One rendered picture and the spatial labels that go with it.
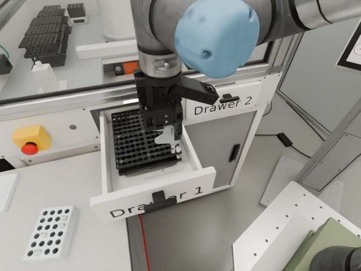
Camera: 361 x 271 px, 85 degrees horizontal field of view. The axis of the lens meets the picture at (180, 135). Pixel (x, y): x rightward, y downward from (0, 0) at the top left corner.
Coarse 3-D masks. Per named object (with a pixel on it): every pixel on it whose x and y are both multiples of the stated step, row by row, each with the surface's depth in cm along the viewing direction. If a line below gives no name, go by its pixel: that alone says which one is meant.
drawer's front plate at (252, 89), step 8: (216, 88) 70; (224, 88) 70; (232, 88) 70; (240, 88) 71; (248, 88) 72; (256, 88) 73; (232, 96) 73; (240, 96) 74; (248, 96) 75; (256, 96) 76; (192, 104) 70; (200, 104) 71; (208, 104) 72; (216, 104) 73; (224, 104) 74; (240, 104) 77; (248, 104) 78; (192, 112) 73; (208, 112) 75; (216, 112) 76; (224, 112) 78
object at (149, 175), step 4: (168, 168) 57; (172, 168) 57; (176, 168) 57; (180, 168) 57; (152, 172) 56; (156, 172) 56; (160, 172) 56; (164, 172) 56; (168, 172) 56; (172, 172) 57; (148, 176) 55; (152, 176) 55; (156, 176) 56
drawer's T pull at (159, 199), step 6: (156, 192) 45; (162, 192) 45; (156, 198) 44; (162, 198) 44; (168, 198) 44; (174, 198) 44; (150, 204) 43; (156, 204) 43; (162, 204) 43; (168, 204) 43; (144, 210) 42; (150, 210) 43
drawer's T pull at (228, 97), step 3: (222, 96) 71; (225, 96) 69; (228, 96) 69; (231, 96) 69; (237, 96) 69; (222, 99) 68; (225, 99) 68; (228, 99) 68; (231, 99) 68; (234, 99) 69; (237, 99) 69; (222, 102) 68; (225, 102) 69
